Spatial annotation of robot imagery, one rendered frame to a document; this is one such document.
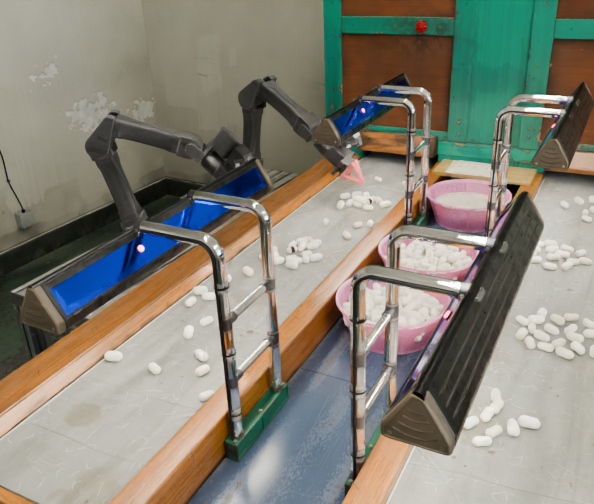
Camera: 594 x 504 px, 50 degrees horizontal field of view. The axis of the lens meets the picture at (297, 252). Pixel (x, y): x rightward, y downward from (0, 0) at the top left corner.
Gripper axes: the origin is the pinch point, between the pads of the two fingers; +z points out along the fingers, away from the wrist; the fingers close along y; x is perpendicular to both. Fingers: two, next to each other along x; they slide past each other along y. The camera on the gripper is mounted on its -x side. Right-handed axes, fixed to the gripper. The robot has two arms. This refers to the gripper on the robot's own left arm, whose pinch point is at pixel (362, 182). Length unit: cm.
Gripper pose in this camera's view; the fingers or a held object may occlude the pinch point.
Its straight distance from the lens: 208.6
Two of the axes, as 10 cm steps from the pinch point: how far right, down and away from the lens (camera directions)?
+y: 4.6, -4.1, 7.9
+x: -5.4, 5.8, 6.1
